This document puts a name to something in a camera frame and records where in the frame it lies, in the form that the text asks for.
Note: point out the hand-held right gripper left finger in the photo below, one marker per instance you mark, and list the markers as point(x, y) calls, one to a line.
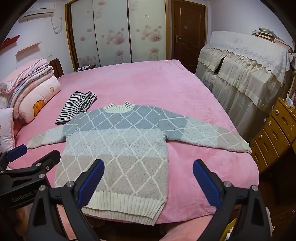
point(92, 180)

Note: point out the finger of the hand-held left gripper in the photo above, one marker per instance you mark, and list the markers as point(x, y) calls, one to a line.
point(17, 151)
point(47, 159)

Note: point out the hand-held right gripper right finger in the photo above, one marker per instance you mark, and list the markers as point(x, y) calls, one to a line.
point(205, 183)

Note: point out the diamond pattern knit sweater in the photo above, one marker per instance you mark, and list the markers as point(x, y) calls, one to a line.
point(129, 143)

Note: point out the small pink cushion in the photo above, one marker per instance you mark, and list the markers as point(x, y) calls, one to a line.
point(5, 129)

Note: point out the yellow box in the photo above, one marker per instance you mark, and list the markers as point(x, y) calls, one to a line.
point(229, 228)

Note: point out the striped folded garment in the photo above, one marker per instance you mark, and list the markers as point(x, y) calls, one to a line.
point(71, 106)

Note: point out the pink pillow with orange print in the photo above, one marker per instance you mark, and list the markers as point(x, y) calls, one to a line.
point(39, 95)

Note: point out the stack of folded pastel quilts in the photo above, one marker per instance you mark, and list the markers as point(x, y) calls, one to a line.
point(27, 74)

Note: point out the wooden drawer cabinet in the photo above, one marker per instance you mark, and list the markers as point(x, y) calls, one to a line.
point(275, 129)

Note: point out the dark wooden headboard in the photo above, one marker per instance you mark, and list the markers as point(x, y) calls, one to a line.
point(57, 68)

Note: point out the cream ruffled furniture cover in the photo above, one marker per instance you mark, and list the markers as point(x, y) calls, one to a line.
point(242, 97)

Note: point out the small blue white packet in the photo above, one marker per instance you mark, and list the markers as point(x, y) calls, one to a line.
point(82, 68)

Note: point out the pink bed blanket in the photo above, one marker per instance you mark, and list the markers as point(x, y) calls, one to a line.
point(150, 81)

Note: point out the white bottle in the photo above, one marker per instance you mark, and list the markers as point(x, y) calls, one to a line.
point(291, 97)

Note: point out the floral sliding door wardrobe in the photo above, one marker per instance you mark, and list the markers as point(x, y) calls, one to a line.
point(111, 34)

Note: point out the white lace cloth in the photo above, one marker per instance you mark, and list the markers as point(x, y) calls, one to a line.
point(245, 46)

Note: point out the white air conditioner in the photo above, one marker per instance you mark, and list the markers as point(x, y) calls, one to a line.
point(39, 10)

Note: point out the brown wooden door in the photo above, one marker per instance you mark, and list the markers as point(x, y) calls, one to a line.
point(189, 30)

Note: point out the stack of books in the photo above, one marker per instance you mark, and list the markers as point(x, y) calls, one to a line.
point(266, 33)

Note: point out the beige wooden wall shelf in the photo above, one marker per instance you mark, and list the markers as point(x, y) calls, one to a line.
point(27, 48)

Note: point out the red wall shelf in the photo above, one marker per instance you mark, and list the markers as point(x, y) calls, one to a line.
point(11, 40)

